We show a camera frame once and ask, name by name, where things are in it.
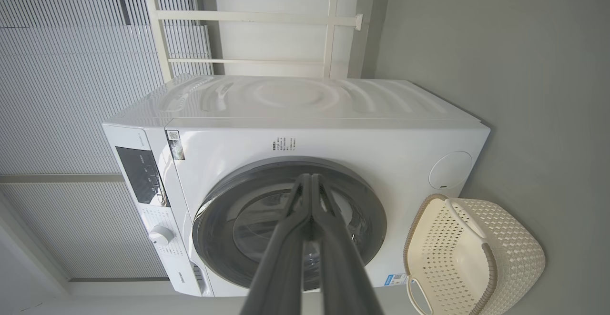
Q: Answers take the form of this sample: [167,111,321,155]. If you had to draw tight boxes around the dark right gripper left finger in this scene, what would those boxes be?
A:
[240,173,313,315]

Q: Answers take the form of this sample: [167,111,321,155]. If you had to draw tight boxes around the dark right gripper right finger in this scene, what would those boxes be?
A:
[310,173,385,315]

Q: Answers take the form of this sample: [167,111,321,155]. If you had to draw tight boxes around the black-rimmed glass washer door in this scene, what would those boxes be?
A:
[192,157,387,292]

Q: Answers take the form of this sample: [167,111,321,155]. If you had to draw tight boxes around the cream perforated laundry basket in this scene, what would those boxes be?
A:
[403,193,546,315]

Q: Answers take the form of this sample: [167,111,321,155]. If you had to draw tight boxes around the white front-load washing machine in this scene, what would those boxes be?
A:
[102,74,491,297]

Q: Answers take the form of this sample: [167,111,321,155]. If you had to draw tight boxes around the white washer control knob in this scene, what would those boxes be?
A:
[149,225,175,247]

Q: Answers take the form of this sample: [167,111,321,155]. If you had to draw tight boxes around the round drain filter cover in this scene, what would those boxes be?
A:
[429,151,473,191]

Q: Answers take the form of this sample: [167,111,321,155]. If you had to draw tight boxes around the QR code sticker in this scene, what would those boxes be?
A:
[166,131,185,161]

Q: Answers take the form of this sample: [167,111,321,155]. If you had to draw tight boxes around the black washer control panel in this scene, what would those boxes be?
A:
[115,146,169,206]

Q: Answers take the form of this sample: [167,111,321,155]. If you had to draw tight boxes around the white window blinds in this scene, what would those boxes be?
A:
[0,0,213,280]

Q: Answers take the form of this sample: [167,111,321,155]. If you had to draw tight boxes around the white metal rack frame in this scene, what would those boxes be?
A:
[141,0,364,83]

